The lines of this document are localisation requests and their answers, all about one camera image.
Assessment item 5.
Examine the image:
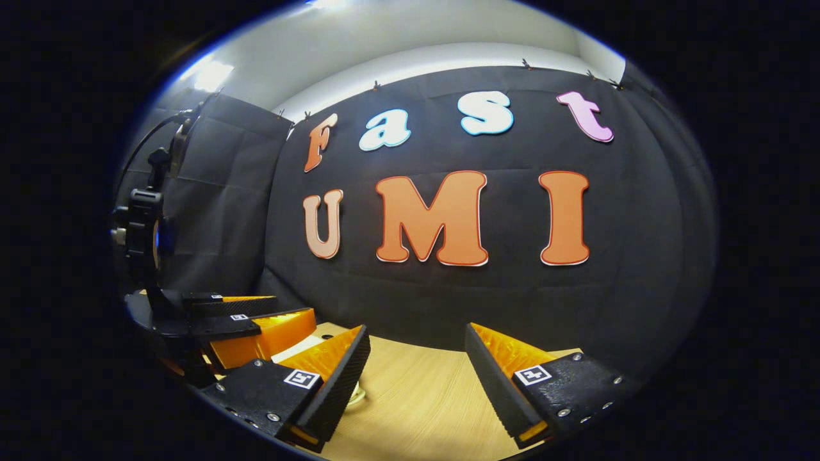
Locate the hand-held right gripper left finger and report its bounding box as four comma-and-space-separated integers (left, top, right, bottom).
202, 325, 372, 453

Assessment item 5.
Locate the black cable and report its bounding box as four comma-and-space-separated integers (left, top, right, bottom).
117, 110, 196, 196

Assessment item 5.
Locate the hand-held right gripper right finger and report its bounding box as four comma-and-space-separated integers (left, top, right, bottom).
464, 322, 641, 449

